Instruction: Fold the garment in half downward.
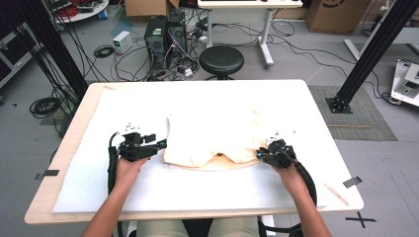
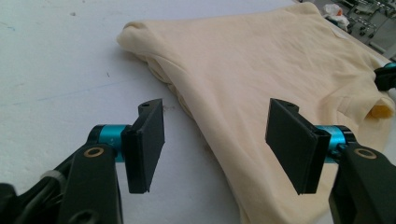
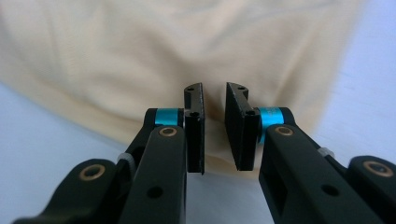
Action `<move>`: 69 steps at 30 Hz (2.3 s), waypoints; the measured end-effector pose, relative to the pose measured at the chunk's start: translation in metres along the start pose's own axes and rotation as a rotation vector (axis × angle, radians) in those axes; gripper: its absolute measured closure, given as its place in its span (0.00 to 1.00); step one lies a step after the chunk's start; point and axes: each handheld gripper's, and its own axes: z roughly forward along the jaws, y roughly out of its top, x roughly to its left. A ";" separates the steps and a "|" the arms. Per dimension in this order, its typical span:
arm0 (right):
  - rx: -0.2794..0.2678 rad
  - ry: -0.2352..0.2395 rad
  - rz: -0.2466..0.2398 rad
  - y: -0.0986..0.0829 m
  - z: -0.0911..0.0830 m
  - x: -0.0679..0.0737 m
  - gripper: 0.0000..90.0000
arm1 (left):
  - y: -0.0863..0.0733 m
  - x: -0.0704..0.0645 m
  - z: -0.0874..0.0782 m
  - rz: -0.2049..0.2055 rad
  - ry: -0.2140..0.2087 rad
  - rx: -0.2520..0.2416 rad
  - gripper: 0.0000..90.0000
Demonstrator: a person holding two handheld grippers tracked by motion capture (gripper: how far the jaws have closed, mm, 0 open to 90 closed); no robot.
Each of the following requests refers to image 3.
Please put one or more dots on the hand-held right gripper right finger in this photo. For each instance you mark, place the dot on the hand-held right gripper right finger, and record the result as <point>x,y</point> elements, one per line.
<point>289,168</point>

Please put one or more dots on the cream printed t-shirt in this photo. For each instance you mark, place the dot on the cream printed t-shirt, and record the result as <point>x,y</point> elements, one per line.
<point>124,62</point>

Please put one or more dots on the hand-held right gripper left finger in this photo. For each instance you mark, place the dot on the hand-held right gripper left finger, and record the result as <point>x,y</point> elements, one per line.
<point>162,161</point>

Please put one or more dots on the white table sheet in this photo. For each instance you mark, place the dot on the white table sheet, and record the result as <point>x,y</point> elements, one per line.
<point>46,146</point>

